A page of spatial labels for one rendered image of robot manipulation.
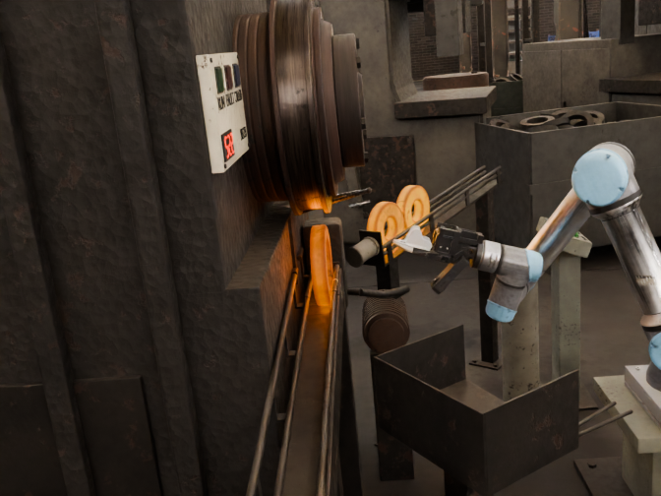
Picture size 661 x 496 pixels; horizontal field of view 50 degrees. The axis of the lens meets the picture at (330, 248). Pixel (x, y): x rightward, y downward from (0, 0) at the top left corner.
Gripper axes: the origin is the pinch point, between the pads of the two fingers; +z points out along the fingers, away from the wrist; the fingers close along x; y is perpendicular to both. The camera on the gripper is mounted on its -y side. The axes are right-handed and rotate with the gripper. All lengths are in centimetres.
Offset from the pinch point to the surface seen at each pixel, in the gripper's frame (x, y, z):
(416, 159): -250, -8, -25
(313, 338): 30.9, -16.1, 15.8
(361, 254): -18.6, -9.4, 7.1
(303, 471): 73, -21, 13
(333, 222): -7.5, 0.2, 16.5
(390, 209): -33.6, 1.9, 0.8
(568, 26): -836, 139, -239
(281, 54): 33, 39, 33
